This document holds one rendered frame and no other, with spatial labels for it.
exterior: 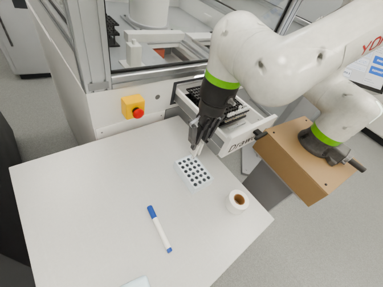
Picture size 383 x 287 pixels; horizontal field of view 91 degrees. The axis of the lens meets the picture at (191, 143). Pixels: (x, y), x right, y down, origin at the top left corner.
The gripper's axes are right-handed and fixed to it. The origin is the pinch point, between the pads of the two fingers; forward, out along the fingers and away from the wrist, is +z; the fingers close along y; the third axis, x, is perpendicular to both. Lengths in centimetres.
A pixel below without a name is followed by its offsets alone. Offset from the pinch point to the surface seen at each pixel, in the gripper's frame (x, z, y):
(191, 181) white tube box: -8.1, 5.9, -6.3
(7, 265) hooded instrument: 7, 36, -63
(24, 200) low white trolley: 10, 9, -49
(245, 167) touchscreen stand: 8, 82, 90
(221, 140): -2.2, -1.8, 9.1
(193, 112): 14.4, -1.7, 8.5
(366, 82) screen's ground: -11, -14, 119
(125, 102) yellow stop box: 23.2, -5.7, -15.2
